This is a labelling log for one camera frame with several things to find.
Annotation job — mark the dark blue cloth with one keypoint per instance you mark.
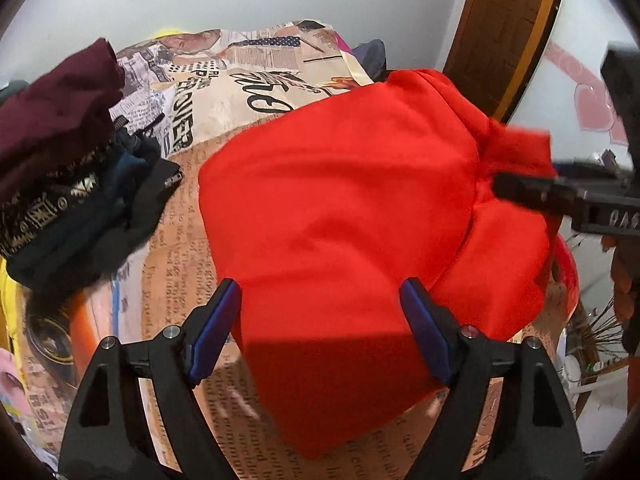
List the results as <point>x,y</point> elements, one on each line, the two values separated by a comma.
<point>372,60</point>

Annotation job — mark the maroon sweater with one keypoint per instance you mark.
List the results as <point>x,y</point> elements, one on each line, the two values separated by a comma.
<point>55,110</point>

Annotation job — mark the person's right hand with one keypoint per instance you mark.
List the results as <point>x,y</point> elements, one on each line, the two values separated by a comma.
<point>625,280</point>

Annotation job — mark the yellow cloth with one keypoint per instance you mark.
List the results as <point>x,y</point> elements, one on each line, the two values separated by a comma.
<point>10,310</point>

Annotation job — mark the white panel with pink print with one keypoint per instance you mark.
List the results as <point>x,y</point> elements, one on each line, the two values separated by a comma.
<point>590,100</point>

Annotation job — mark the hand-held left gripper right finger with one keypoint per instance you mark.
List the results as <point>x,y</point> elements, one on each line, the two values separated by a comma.
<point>425,325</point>

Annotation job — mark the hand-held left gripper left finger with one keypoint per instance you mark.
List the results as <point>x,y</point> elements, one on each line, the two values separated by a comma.
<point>215,325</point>

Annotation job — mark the dry twig bundle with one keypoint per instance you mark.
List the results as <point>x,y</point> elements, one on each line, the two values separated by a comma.
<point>600,340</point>

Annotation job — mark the dark navy garment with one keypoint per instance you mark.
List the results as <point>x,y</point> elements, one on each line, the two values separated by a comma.
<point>120,210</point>

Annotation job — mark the red zip jacket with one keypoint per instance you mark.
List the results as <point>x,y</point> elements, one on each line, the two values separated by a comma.
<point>340,200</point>

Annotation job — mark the pink plastic toy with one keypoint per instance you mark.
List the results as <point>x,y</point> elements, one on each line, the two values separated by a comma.
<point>12,380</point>

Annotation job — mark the wooden door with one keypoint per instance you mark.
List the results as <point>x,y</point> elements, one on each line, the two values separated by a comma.
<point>505,35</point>

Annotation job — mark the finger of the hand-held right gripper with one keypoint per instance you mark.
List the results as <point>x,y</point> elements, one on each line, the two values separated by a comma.
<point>590,167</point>
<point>535,192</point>

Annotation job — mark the newspaper print blanket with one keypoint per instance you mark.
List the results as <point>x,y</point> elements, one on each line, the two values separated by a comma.
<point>235,95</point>

